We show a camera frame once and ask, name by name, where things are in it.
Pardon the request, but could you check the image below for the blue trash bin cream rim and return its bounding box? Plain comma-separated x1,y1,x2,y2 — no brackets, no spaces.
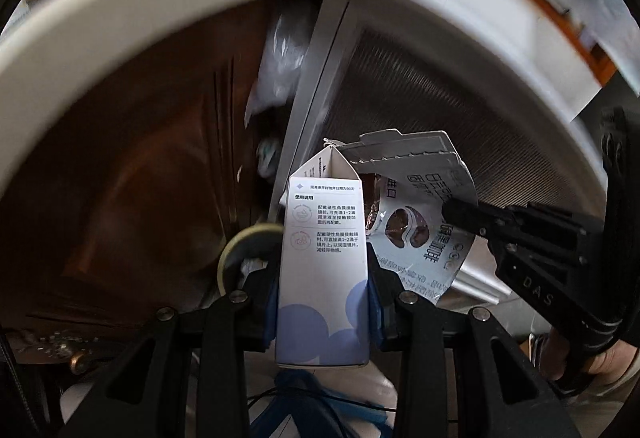
217,224,286,294

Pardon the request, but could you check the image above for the brass door handle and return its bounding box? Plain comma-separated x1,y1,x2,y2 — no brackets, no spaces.
10,328,101,374

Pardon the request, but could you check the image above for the white box blue cloud print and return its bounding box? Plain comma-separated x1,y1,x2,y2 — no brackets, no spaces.
275,145,371,369

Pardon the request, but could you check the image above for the person's right forearm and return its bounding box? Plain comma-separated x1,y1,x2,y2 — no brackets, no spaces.
570,358,640,424

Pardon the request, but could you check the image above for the person's right hand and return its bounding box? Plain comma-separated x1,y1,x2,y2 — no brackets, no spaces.
545,328,633,386

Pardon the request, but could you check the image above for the brown wooden frame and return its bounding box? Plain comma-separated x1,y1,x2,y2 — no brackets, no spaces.
450,0,616,79

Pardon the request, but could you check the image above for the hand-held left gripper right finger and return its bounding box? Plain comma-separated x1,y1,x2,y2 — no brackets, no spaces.
367,263,583,438

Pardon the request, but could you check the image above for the silver pouch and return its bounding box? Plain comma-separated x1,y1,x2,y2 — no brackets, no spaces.
324,130,480,309

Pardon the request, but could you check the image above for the wooden cabinet door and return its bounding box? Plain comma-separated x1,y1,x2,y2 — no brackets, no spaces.
0,0,311,334

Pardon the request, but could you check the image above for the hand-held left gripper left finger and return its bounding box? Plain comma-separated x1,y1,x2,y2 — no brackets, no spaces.
57,268,281,438

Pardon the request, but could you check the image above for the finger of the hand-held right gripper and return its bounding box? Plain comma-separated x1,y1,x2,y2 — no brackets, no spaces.
442,198,601,269

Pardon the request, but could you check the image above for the clear plastic bag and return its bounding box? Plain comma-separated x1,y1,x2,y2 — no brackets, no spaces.
244,13,313,124

